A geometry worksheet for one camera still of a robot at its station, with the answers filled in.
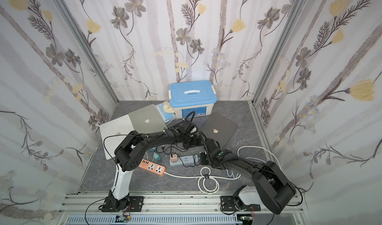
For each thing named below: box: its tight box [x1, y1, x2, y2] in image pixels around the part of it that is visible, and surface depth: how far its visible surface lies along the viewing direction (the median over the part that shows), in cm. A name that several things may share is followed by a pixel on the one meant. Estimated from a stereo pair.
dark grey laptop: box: [197, 111, 239, 150], surface depth 111 cm
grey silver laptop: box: [128, 103, 169, 134], surface depth 111 cm
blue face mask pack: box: [155, 103, 176, 123], surface depth 112 cm
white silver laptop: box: [99, 114, 135, 160], surface depth 104 cm
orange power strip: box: [138, 158, 166, 177], surface depth 85 cm
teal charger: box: [152, 152, 162, 163], surface depth 89 cm
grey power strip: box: [169, 154, 200, 166], surface depth 88 cm
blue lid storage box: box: [168, 80, 218, 119], surface depth 105 cm
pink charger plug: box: [170, 154, 179, 162], surface depth 85 cm
